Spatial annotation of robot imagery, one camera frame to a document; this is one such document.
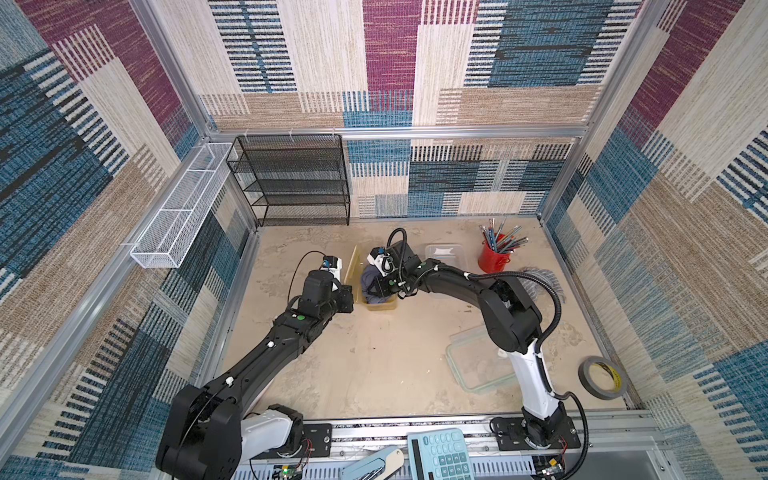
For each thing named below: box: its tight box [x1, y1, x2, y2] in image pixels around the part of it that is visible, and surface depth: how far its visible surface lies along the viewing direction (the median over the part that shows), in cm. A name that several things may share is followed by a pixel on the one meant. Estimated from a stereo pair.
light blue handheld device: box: [340, 446, 404, 480], surface depth 70 cm
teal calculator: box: [407, 428, 475, 480], surface depth 71 cm
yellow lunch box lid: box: [344, 245, 364, 304], surface depth 95 cm
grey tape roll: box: [578, 356, 628, 400], surface depth 81 cm
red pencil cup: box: [478, 240, 511, 274], surface depth 102 cm
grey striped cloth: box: [516, 267, 566, 303], surface depth 99 cm
